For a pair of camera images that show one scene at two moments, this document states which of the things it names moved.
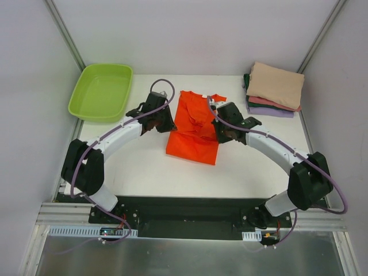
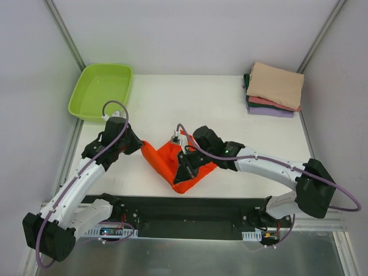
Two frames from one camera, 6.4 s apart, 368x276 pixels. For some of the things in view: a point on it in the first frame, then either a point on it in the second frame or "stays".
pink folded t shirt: (263, 100) stays
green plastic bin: (100, 92) stays
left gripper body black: (165, 118) to (133, 141)
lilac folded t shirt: (271, 112) stays
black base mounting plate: (171, 217) stays
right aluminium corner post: (322, 33) stays
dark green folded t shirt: (246, 78) stays
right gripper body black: (222, 126) to (187, 163)
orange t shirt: (192, 136) to (162, 160)
